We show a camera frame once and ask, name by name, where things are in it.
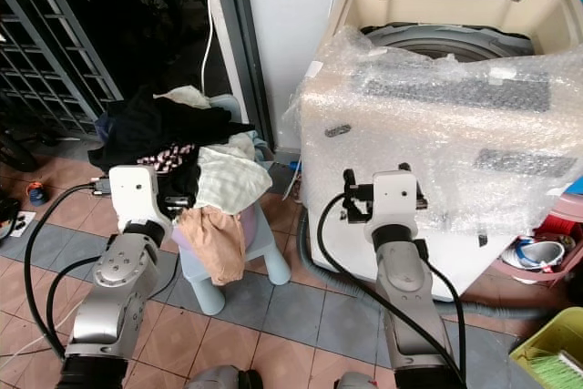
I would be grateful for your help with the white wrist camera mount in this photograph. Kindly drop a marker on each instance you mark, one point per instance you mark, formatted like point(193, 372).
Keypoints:
point(394, 198)
point(137, 193)

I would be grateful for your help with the pink plastic basin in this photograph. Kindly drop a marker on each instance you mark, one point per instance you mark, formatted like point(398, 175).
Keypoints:
point(567, 216)

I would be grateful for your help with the grey robot right leg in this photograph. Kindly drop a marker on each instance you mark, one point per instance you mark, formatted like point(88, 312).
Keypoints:
point(355, 381)

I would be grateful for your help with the light blue plastic stool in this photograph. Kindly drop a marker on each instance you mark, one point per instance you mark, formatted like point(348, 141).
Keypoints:
point(269, 248)

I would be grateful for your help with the white checked cloth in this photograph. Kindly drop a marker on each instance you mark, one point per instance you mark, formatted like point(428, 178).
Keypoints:
point(228, 179)

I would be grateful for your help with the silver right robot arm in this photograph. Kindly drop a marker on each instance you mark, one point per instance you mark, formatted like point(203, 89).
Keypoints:
point(405, 289)

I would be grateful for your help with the yellow green plastic basket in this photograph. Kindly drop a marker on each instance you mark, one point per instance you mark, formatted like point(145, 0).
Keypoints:
point(551, 353)

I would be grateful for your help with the grey door frame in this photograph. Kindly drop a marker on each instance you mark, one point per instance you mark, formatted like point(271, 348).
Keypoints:
point(248, 34)

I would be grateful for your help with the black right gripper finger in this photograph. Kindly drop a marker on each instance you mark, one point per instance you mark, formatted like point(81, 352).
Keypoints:
point(349, 181)

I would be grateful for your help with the small blue orange container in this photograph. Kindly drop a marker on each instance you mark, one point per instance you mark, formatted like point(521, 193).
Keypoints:
point(36, 194)

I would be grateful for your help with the small cream cloth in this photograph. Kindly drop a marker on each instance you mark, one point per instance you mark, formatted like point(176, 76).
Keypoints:
point(189, 96)

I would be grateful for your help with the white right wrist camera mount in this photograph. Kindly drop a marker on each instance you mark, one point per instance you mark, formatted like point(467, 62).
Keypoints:
point(394, 198)

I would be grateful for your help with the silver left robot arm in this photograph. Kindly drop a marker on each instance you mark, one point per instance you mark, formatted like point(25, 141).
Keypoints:
point(120, 271)

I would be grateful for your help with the white floor card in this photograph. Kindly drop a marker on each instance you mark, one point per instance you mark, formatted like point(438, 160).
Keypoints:
point(11, 225)

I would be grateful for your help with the beige top-load washing machine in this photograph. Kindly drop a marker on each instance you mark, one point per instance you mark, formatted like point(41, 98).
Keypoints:
point(328, 216)

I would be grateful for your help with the grey robot leg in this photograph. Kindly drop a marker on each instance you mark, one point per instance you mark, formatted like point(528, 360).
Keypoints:
point(235, 378)
point(355, 381)

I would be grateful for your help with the grey metal grille gate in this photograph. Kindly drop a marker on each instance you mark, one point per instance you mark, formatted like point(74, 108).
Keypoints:
point(55, 43)

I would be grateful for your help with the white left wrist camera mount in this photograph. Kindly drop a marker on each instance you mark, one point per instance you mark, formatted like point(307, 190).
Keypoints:
point(137, 193)

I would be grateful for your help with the clear bubble wrap sheet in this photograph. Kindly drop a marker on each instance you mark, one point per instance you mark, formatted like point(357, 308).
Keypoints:
point(437, 125)

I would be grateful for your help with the tan pink garment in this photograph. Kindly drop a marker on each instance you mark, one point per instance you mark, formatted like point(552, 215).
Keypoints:
point(214, 243)

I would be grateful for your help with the grey robot left leg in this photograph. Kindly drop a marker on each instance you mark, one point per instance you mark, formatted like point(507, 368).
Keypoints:
point(235, 378)

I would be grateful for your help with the black white patterned garment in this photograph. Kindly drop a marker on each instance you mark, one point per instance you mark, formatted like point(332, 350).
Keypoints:
point(171, 156)

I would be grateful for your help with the white blue sneaker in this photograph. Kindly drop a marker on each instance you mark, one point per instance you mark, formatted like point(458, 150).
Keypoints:
point(536, 252)

